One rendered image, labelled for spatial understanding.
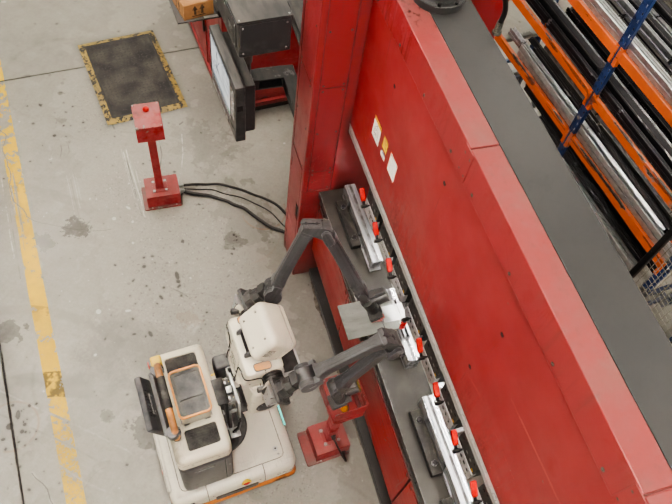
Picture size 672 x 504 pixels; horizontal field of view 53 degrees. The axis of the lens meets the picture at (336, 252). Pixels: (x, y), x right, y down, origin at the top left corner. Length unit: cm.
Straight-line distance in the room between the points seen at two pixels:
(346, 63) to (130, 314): 215
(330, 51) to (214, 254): 196
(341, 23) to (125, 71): 299
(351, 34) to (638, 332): 169
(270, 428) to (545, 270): 215
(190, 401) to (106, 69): 324
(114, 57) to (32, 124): 86
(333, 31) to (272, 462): 214
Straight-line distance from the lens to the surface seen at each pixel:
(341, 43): 298
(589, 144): 464
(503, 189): 207
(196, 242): 457
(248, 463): 367
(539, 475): 226
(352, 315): 320
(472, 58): 243
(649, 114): 452
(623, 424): 183
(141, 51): 578
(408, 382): 324
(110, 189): 489
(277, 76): 381
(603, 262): 204
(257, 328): 274
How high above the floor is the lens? 383
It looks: 57 degrees down
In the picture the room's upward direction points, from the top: 12 degrees clockwise
